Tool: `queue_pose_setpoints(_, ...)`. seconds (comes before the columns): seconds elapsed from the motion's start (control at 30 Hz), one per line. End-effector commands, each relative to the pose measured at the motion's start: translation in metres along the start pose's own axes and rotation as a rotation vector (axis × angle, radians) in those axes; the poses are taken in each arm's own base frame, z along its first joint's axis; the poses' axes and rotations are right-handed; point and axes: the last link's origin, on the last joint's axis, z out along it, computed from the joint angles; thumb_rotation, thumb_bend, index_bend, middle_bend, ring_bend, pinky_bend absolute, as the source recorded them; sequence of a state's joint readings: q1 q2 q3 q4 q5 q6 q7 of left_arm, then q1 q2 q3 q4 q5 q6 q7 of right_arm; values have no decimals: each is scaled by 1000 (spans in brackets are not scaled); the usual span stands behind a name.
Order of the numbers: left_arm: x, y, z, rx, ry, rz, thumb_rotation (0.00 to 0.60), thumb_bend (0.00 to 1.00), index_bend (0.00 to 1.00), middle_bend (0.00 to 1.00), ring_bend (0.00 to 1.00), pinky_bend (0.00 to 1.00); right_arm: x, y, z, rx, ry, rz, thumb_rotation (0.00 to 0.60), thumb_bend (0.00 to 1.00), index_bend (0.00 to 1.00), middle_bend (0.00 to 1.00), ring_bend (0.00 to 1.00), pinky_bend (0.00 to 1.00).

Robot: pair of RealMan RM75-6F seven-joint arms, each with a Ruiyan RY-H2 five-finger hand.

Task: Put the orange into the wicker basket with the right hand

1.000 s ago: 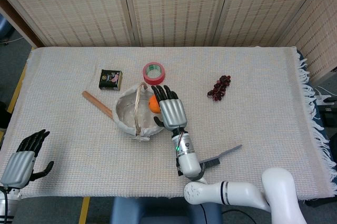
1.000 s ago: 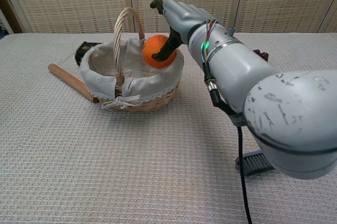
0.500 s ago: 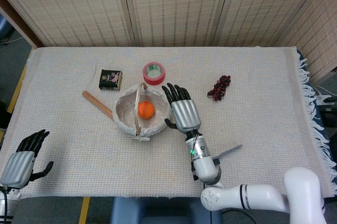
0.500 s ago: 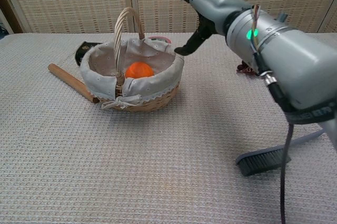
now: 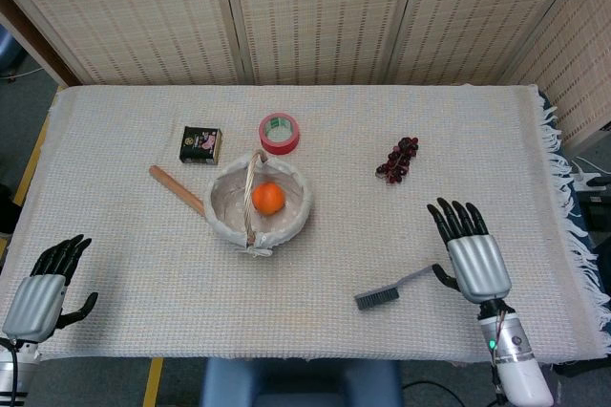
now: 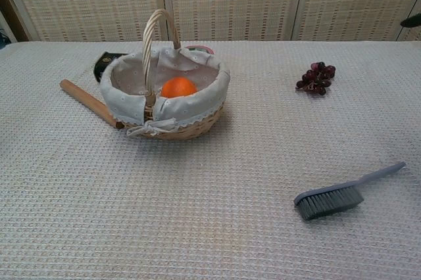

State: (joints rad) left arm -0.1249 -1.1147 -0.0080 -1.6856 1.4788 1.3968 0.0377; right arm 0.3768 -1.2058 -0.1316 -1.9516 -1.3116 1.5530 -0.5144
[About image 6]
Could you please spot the grey hand brush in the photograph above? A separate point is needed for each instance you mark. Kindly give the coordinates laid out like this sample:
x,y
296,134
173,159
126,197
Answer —
x,y
329,202

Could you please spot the black food can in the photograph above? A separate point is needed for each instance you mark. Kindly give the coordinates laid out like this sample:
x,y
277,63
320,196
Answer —
x,y
103,64

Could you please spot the fabric lined wicker basket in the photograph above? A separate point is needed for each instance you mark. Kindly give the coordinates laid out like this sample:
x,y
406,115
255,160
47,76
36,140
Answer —
x,y
131,102

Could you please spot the white waffle weave tablecloth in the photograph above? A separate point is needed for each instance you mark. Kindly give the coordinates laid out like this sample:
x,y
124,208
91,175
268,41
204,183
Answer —
x,y
197,194

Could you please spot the wooden stick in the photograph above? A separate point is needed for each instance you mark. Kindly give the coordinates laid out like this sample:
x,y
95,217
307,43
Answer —
x,y
85,99

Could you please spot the orange fruit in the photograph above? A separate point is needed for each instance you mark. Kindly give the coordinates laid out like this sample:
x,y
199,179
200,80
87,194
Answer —
x,y
179,87

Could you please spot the red tape roll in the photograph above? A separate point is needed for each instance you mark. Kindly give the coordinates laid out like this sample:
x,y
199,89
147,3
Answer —
x,y
200,49

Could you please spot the woven folding screen panel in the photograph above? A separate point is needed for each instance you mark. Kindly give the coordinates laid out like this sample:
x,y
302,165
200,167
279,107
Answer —
x,y
85,0
230,0
412,35
355,0

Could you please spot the dark red grape bunch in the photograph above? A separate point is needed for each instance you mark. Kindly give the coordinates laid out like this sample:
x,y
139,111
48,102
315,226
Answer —
x,y
317,78

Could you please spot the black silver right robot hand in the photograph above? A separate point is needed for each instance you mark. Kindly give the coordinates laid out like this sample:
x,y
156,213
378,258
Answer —
x,y
412,22

